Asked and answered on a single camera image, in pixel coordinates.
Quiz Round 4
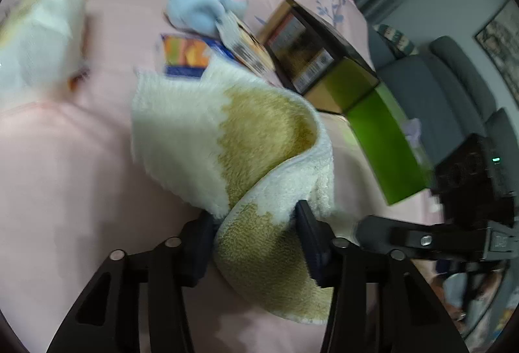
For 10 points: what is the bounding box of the patterned cushion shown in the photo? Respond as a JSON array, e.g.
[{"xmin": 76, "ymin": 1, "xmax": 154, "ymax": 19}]
[{"xmin": 373, "ymin": 24, "xmax": 418, "ymax": 56}]

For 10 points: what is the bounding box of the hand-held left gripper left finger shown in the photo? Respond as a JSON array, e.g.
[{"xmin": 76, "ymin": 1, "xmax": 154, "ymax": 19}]
[{"xmin": 46, "ymin": 213, "xmax": 215, "ymax": 353}]

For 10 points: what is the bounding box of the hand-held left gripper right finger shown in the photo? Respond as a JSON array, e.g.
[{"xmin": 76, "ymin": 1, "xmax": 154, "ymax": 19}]
[{"xmin": 295, "ymin": 199, "xmax": 469, "ymax": 353}]

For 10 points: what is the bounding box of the white and tan fluffy towel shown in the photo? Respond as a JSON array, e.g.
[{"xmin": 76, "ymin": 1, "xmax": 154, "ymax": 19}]
[{"xmin": 130, "ymin": 59, "xmax": 335, "ymax": 325}]

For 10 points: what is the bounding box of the purple waffle cloth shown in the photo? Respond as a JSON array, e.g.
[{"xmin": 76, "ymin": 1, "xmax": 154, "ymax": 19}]
[{"xmin": 401, "ymin": 118, "xmax": 424, "ymax": 147}]

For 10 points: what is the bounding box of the framed wall picture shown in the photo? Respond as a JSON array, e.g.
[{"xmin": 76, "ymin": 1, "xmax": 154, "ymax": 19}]
[{"xmin": 474, "ymin": 0, "xmax": 519, "ymax": 102}]

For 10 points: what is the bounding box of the yellow tissue pack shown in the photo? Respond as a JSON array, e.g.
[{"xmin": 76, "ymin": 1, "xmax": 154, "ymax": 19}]
[{"xmin": 0, "ymin": 0, "xmax": 90, "ymax": 90}]

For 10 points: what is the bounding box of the grey sofa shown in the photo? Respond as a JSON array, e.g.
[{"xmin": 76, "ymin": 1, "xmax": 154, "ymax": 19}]
[{"xmin": 367, "ymin": 35, "xmax": 519, "ymax": 175}]

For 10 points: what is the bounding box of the orange blue printed packet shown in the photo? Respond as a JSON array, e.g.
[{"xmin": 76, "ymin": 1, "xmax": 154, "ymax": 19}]
[{"xmin": 160, "ymin": 34, "xmax": 228, "ymax": 80}]

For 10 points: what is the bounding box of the brown and green box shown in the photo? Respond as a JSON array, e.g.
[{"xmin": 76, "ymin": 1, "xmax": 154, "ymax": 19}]
[{"xmin": 259, "ymin": 0, "xmax": 382, "ymax": 114}]

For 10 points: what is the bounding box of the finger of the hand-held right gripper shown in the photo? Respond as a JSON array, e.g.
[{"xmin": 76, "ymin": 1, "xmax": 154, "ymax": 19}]
[{"xmin": 354, "ymin": 214, "xmax": 493, "ymax": 262}]

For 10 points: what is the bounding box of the pink printed bedsheet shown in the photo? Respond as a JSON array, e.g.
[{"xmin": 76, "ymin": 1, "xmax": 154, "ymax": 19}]
[{"xmin": 0, "ymin": 0, "xmax": 447, "ymax": 353}]

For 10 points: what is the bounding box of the blue plush elephant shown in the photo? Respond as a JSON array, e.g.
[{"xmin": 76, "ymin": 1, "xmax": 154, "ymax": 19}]
[{"xmin": 164, "ymin": 0, "xmax": 276, "ymax": 75}]

